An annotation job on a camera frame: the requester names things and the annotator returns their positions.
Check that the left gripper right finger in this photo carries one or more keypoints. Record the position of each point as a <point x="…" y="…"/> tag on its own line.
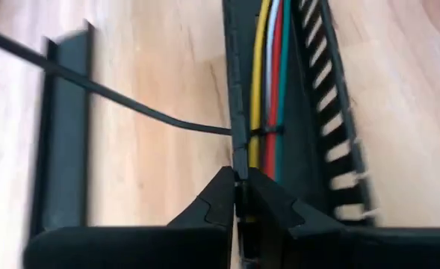
<point x="354" y="248"/>

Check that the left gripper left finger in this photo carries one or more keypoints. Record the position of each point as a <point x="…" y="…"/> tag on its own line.
<point x="130" y="246"/>

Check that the black duct cover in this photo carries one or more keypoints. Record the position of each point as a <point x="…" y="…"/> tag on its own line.
<point x="68" y="130"/>

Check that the black zip tie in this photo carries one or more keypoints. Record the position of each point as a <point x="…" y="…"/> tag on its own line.
<point x="92" y="87"/>

